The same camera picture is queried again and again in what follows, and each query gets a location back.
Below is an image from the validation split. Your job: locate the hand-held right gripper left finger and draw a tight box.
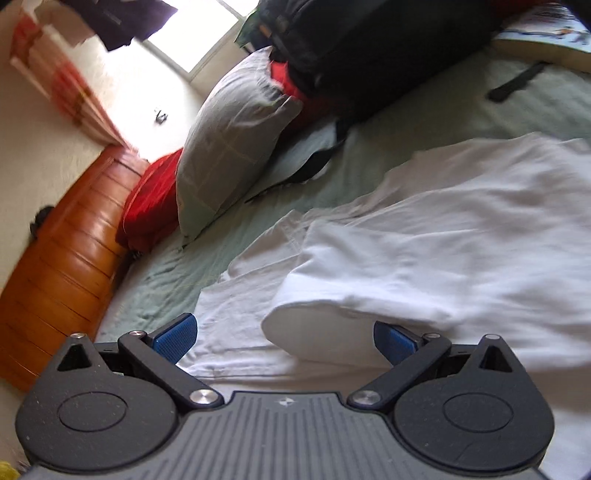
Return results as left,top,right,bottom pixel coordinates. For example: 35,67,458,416
55,313,227,412

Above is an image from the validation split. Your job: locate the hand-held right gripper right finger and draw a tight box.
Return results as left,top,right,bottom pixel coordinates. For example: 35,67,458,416
346,320,527,411

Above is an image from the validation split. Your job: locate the white printed long-sleeve shirt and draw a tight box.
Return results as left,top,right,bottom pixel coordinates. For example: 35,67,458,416
178,131,591,480

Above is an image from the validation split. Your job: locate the green checked bed blanket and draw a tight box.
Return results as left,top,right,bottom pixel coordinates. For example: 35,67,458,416
95,46,591,384

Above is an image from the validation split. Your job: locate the glossy wooden headboard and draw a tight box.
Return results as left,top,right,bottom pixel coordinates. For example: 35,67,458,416
0,144,151,393

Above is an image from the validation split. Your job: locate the grey green pillow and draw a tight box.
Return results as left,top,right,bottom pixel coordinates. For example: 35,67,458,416
175,46,303,245

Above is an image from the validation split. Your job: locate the orange patterned curtain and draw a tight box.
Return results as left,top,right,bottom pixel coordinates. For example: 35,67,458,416
9,9,139,153

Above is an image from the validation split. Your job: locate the black backpack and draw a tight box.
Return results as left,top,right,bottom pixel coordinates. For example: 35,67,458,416
256,0,548,123

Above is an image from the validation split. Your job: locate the bright window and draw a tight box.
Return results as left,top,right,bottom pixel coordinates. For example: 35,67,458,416
143,0,259,77

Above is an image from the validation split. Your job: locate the hanging dark purple garment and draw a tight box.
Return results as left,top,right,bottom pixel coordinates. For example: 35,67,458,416
60,0,178,51

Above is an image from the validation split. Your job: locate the light blue paperback book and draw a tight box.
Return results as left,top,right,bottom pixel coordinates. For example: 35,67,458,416
492,2,591,75

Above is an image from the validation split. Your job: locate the pale flat bag black strap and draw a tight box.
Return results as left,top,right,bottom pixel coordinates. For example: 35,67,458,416
247,120,347,204

